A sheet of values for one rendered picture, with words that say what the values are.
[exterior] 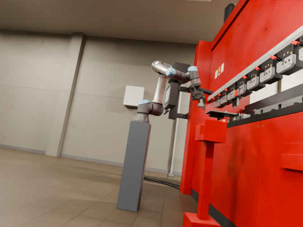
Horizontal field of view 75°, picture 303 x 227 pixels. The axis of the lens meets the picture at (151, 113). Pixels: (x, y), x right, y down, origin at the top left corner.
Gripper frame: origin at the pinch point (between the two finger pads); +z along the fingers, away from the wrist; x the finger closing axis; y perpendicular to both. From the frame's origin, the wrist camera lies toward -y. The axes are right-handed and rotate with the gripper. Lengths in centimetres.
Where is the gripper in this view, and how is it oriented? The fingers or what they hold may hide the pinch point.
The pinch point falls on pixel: (204, 108)
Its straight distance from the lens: 162.4
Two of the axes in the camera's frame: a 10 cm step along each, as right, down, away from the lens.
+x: 1.1, -1.6, -9.8
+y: -9.7, 1.8, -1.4
